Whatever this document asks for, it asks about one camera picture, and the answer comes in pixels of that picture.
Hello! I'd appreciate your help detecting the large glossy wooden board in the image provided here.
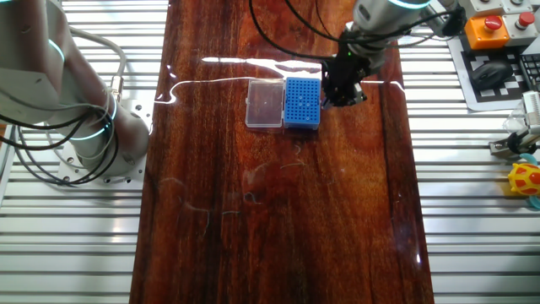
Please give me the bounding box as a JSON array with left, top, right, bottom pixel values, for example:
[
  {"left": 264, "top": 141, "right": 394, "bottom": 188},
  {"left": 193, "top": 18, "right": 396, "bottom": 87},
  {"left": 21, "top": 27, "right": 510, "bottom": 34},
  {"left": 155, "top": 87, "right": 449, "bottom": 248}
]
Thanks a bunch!
[{"left": 128, "top": 0, "right": 435, "bottom": 304}]

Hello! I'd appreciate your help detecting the yellow red toy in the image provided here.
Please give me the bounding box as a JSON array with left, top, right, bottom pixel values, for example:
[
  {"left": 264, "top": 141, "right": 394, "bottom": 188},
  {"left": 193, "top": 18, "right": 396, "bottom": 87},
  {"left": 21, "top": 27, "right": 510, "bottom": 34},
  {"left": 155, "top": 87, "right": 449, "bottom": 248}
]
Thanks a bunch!
[{"left": 507, "top": 152, "right": 540, "bottom": 211}]

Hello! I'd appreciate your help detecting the clear plastic box lid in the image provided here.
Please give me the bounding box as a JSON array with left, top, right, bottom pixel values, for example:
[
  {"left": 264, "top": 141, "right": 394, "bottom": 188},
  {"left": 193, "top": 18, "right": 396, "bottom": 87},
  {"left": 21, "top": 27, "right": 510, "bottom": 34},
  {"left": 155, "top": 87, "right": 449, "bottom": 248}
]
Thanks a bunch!
[{"left": 245, "top": 79, "right": 287, "bottom": 129}]

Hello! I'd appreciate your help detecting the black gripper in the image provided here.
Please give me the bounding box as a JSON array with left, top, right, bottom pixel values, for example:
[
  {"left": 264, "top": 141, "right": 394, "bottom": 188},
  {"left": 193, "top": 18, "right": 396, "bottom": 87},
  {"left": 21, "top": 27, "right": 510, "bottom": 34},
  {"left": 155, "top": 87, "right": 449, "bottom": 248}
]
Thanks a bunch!
[{"left": 321, "top": 41, "right": 373, "bottom": 110}]

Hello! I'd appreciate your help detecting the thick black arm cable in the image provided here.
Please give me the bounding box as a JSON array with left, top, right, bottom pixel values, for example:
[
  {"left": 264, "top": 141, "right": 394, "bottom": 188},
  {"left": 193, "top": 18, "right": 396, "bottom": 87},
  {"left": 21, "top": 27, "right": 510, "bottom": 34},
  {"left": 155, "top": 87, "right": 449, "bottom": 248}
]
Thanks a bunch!
[{"left": 247, "top": 0, "right": 338, "bottom": 60}]

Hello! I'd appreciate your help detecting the clear plastic piece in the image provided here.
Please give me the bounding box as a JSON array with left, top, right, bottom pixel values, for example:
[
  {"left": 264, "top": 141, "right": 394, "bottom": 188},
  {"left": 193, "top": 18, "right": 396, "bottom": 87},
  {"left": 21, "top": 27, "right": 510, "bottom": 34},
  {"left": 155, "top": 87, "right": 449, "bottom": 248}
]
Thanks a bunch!
[{"left": 501, "top": 110, "right": 528, "bottom": 133}]

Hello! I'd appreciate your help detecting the black keyboard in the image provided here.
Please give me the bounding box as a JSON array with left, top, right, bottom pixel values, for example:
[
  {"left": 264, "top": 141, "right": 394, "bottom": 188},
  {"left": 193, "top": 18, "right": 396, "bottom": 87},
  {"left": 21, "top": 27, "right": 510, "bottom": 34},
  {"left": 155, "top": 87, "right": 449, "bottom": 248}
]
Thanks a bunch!
[{"left": 519, "top": 46, "right": 540, "bottom": 92}]

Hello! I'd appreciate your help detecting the thick gray robot cable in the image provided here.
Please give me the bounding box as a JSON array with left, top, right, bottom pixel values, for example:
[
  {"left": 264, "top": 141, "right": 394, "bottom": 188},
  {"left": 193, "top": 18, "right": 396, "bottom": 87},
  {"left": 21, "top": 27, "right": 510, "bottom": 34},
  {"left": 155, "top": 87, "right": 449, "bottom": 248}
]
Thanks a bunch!
[{"left": 69, "top": 25, "right": 127, "bottom": 105}]

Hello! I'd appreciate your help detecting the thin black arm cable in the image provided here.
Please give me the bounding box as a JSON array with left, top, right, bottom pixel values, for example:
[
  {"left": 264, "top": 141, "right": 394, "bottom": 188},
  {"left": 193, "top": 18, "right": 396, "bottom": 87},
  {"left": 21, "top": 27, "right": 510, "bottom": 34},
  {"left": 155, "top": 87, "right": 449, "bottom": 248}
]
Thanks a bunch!
[{"left": 283, "top": 0, "right": 456, "bottom": 46}]

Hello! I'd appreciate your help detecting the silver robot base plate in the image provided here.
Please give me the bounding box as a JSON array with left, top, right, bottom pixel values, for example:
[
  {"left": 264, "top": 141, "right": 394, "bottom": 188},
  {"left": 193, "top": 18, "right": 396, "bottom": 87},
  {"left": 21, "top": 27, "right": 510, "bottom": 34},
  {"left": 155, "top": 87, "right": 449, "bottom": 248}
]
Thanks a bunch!
[{"left": 57, "top": 99, "right": 154, "bottom": 191}]

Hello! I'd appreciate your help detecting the small silver camera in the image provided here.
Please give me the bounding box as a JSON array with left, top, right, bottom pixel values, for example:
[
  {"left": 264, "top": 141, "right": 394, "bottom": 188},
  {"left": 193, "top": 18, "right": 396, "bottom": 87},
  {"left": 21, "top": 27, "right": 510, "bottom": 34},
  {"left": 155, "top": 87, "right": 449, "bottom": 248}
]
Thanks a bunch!
[{"left": 489, "top": 130, "right": 540, "bottom": 160}]

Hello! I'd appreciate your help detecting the black computer mouse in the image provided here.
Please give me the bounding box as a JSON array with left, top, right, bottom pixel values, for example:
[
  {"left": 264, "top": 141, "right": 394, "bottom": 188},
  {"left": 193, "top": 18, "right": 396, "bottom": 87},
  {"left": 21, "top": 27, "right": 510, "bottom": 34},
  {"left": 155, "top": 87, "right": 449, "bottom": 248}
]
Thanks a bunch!
[{"left": 470, "top": 57, "right": 516, "bottom": 91}]

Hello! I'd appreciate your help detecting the blue pipette tip holder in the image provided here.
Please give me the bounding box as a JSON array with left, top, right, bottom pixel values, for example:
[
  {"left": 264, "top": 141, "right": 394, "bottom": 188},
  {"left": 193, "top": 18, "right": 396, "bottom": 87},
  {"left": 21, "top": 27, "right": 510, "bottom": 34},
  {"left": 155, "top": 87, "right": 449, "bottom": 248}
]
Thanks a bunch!
[{"left": 283, "top": 76, "right": 322, "bottom": 131}]

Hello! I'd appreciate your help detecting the long silver depth camera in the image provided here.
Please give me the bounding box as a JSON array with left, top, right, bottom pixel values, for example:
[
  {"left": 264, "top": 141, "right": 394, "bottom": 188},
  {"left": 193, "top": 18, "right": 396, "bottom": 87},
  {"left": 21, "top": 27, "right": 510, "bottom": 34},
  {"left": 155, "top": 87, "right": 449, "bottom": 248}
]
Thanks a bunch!
[{"left": 521, "top": 90, "right": 540, "bottom": 136}]

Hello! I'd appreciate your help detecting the red button orange box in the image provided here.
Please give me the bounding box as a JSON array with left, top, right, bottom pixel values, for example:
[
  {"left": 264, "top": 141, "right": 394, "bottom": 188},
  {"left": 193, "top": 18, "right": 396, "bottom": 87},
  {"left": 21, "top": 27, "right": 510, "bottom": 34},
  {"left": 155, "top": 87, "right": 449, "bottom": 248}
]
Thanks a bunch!
[{"left": 463, "top": 14, "right": 512, "bottom": 52}]

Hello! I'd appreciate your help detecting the black base cable loop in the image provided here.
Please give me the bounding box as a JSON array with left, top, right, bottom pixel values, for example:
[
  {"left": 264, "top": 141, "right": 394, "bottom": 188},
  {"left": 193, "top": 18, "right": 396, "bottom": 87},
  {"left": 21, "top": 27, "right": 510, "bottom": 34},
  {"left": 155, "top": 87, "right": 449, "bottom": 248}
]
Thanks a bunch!
[{"left": 0, "top": 99, "right": 122, "bottom": 187}]

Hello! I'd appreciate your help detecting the checkerboard marker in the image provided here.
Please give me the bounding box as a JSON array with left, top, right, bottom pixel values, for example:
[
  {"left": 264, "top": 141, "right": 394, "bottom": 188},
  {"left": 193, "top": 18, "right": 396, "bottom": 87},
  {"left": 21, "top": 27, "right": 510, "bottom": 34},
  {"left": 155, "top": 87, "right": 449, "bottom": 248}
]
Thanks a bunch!
[{"left": 446, "top": 35, "right": 531, "bottom": 113}]

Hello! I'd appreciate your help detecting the gray box black knob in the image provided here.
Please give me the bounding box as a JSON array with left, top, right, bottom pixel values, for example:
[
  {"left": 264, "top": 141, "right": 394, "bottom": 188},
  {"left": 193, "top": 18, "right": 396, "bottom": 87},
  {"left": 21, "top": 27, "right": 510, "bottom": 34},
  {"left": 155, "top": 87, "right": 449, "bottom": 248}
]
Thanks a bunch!
[
  {"left": 501, "top": 0, "right": 535, "bottom": 14},
  {"left": 458, "top": 0, "right": 507, "bottom": 18}
]

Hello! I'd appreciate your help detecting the gray box red button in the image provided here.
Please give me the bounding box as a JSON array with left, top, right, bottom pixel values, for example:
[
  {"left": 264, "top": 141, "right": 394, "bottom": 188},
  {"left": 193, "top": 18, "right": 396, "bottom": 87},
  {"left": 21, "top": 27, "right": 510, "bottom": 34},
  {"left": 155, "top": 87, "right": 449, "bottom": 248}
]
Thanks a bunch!
[{"left": 502, "top": 11, "right": 540, "bottom": 47}]

